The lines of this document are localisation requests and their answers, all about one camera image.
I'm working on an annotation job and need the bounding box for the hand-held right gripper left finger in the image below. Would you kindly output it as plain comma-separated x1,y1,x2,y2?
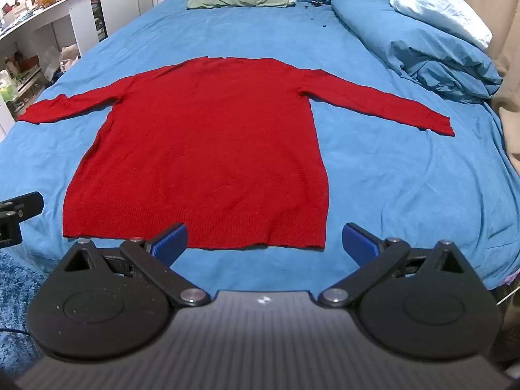
59,223,211,308

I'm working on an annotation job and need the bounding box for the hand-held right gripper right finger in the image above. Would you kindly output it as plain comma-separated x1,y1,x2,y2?
317,223,472,308

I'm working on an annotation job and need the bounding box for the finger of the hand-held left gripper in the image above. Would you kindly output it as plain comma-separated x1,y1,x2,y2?
0,192,45,248

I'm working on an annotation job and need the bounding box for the red towel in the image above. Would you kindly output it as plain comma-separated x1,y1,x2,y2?
17,56,455,251

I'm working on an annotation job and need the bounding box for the blue bed sheet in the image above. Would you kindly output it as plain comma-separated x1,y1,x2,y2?
0,0,520,293

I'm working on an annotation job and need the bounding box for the blue shaggy rug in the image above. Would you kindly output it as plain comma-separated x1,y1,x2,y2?
0,249,51,378

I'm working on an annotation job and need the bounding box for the white storage shelf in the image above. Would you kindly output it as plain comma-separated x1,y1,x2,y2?
0,49,46,116

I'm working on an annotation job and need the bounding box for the clear plastic bag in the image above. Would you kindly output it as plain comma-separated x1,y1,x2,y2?
42,46,62,83

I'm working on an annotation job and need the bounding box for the cream cloth bag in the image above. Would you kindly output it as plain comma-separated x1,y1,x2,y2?
59,44,83,74

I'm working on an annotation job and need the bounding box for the white desk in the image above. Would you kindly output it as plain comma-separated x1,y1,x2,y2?
0,0,95,135

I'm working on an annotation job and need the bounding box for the light blue blanket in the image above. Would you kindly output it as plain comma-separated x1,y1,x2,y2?
388,0,493,49

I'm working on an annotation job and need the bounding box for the black cable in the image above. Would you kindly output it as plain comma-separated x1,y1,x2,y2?
0,327,34,339

